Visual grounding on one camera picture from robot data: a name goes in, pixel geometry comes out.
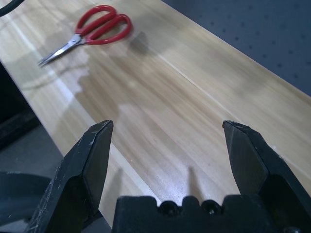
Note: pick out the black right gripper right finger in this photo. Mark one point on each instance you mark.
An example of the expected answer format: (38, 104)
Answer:
(267, 165)

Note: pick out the dark grey pegboard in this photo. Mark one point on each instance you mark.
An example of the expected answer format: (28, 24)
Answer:
(243, 36)

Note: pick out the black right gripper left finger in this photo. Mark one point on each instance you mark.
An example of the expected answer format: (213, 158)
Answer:
(80, 174)

